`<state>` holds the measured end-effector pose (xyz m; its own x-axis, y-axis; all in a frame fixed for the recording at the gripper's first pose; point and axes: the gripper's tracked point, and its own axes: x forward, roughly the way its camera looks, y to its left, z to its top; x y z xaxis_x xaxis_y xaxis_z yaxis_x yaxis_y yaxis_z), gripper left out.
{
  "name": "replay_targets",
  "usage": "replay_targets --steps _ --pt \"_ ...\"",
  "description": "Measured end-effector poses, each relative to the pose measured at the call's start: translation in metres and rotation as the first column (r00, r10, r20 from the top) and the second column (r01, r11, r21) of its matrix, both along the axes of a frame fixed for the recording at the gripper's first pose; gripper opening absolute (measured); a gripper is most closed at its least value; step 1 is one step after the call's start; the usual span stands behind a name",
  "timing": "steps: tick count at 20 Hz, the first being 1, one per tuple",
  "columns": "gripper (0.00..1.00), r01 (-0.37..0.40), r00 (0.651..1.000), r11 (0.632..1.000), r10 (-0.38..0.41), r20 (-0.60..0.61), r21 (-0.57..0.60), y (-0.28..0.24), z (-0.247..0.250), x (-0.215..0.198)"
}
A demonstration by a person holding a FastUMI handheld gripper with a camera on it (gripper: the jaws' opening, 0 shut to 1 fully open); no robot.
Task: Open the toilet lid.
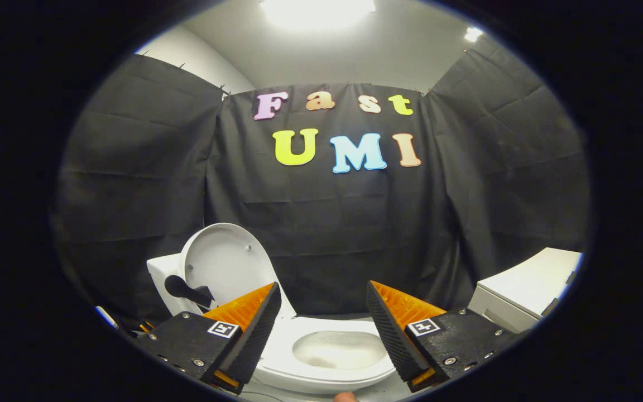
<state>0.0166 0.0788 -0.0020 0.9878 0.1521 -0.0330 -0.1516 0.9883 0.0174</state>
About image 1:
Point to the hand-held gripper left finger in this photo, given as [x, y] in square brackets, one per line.
[257, 335]

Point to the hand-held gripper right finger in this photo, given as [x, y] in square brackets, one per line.
[389, 335]

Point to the white toilet seat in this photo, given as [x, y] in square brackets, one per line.
[287, 341]

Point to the white toilet bowl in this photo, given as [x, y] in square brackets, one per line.
[335, 349]

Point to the black backdrop cloth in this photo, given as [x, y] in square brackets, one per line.
[327, 223]

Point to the white cabinet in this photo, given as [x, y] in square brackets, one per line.
[522, 290]

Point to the small ceiling light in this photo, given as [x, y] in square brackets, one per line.
[473, 34]

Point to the large ceiling light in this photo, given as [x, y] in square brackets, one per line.
[317, 11]

